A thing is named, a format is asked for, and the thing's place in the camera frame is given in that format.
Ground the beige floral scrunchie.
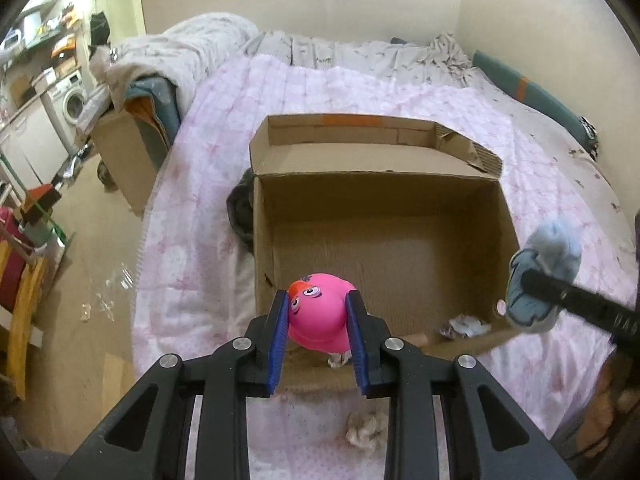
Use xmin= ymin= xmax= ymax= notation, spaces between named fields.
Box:
xmin=345 ymin=411 xmax=388 ymax=456
xmin=439 ymin=314 xmax=491 ymax=340

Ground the pink rubber duck toy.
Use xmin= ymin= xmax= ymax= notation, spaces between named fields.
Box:
xmin=288 ymin=273 xmax=356 ymax=354

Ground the beige rolled sock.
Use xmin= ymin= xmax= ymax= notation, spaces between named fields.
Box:
xmin=404 ymin=333 xmax=428 ymax=348

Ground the pink floral bed quilt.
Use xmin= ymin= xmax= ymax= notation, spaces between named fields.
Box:
xmin=131 ymin=54 xmax=617 ymax=479

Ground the open cardboard box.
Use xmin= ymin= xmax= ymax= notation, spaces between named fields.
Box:
xmin=247 ymin=112 xmax=522 ymax=394

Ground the grey striped cloth bundle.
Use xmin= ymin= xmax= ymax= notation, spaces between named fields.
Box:
xmin=226 ymin=168 xmax=255 ymax=254

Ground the teal bolster pillow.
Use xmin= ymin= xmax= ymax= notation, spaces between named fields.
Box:
xmin=472 ymin=50 xmax=599 ymax=160

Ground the brown cardboard box bedside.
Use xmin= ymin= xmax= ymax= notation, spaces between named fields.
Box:
xmin=91 ymin=110 xmax=168 ymax=217

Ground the white grey floral duvet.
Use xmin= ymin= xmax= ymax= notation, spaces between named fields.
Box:
xmin=76 ymin=12 xmax=473 ymax=134

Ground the white washing machine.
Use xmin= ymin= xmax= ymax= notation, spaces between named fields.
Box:
xmin=41 ymin=70 xmax=87 ymax=155

